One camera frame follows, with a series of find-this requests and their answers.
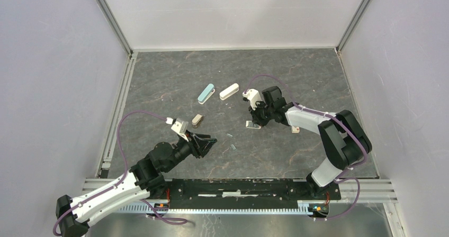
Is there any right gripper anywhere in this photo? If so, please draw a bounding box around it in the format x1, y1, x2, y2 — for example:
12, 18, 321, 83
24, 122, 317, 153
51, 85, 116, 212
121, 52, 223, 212
248, 99, 274, 127

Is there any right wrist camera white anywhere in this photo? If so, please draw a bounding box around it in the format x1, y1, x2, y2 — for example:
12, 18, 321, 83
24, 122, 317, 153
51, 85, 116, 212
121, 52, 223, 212
242, 89, 263, 110

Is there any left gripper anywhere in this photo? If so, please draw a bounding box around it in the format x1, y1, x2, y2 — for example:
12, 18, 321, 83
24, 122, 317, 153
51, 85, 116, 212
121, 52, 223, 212
164, 130, 217, 172

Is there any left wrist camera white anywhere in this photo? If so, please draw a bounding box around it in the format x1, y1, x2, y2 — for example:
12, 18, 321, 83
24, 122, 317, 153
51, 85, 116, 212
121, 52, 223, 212
166, 117, 188, 141

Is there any staple box grey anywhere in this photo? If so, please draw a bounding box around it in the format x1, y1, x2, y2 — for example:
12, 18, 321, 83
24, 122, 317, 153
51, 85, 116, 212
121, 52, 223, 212
245, 121, 262, 129

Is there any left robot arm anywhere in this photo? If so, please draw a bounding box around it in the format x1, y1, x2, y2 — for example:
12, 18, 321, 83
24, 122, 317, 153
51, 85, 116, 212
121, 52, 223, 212
53, 132, 218, 236

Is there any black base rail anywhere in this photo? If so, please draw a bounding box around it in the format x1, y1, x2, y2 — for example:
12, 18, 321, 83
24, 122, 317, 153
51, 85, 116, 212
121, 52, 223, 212
148, 178, 342, 210

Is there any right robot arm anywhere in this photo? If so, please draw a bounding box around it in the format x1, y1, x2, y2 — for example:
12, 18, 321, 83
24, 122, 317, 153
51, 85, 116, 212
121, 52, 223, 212
243, 86, 372, 199

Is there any light blue stapler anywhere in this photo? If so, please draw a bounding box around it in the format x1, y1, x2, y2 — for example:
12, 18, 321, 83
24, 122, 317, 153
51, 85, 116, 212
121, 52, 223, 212
197, 84, 215, 105

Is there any white stapler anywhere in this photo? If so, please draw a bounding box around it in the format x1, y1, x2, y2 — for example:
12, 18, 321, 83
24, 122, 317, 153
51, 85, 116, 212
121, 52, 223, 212
219, 83, 239, 101

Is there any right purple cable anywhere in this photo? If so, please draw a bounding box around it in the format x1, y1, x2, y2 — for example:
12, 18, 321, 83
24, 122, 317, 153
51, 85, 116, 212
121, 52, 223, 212
244, 74, 369, 222

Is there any white cable tray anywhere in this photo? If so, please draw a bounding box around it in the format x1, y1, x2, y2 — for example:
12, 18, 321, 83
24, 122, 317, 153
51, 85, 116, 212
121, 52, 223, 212
115, 201, 329, 217

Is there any small beige stapler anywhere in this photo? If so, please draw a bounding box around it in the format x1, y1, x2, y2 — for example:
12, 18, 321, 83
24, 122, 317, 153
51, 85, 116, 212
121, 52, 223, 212
191, 114, 204, 129

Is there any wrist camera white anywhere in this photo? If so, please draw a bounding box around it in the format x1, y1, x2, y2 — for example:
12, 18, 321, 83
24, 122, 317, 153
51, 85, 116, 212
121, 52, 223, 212
242, 89, 263, 110
166, 117, 188, 141

